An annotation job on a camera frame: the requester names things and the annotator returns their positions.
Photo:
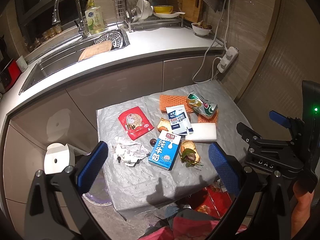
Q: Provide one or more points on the red gift box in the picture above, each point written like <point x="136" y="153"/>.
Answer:
<point x="210" y="200"/>

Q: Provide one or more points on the green dish soap bottle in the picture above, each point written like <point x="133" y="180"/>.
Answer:
<point x="94" y="18"/>

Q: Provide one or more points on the white blue sachet packet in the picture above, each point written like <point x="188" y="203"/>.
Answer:
<point x="179" y="121"/>

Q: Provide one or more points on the red snack packet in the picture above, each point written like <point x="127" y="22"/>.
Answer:
<point x="135" y="123"/>

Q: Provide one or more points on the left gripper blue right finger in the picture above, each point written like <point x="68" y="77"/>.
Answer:
<point x="228" y="168"/>

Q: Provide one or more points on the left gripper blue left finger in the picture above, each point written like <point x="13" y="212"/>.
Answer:
<point x="89" y="167"/>

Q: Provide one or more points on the metal dish drying rack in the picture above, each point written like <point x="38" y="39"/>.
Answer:
<point x="137" y="15"/>

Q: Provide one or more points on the person's right hand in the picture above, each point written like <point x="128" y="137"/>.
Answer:
<point x="301" y="212"/>

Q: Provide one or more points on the white tissue paper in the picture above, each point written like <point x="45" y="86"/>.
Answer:
<point x="128" y="152"/>

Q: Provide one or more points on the pink patterned clothing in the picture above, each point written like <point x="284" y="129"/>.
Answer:
<point x="181" y="223"/>

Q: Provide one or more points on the chrome kitchen faucet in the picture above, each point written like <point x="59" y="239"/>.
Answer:
<point x="72" y="10"/>

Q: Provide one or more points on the orange foam fruit net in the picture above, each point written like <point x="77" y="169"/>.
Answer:
<point x="173" y="100"/>

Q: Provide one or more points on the bread piece with ham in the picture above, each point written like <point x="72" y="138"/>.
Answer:
<point x="187" y="144"/>

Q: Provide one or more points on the white power strip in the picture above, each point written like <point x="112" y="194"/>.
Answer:
<point x="227" y="60"/>

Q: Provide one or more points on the white foam block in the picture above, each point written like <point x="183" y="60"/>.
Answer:
<point x="202" y="132"/>

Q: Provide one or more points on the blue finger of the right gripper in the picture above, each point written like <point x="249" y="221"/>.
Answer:
<point x="279" y="119"/>

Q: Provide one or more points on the trash bin with purple bag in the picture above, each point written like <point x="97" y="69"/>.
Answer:
<point x="98" y="193"/>

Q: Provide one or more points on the green leafy sprig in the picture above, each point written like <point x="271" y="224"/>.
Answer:
<point x="190" y="157"/>

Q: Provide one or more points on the white bowl on counter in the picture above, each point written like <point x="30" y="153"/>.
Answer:
<point x="199" y="30"/>

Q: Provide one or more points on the white mug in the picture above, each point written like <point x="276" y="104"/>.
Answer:
<point x="23" y="66"/>

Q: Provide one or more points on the small bread piece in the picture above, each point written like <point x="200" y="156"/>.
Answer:
<point x="164" y="125"/>

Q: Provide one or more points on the metal steamer plate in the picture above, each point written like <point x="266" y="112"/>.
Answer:
<point x="115" y="37"/>

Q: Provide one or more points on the tan dish cloth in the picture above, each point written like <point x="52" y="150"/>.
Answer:
<point x="95" y="50"/>

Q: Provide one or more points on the grey absorbent table mat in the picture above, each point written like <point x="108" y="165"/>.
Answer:
<point x="142" y="174"/>

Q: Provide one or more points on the blue white milk carton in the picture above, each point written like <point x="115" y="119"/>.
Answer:
<point x="165" y="150"/>

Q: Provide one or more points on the white round plastic stool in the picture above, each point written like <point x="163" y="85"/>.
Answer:
<point x="59" y="156"/>

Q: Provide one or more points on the crushed green drink can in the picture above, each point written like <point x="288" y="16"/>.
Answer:
<point x="201" y="106"/>

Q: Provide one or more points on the white bowl in rack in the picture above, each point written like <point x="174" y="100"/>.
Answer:
<point x="146" y="9"/>

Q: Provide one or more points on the brown chestnut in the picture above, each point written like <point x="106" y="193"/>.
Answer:
<point x="153" y="142"/>

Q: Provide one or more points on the red black blender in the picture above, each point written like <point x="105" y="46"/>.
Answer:
<point x="10" y="71"/>

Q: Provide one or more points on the stainless steel sink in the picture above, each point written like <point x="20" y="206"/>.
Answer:
<point x="62" y="58"/>

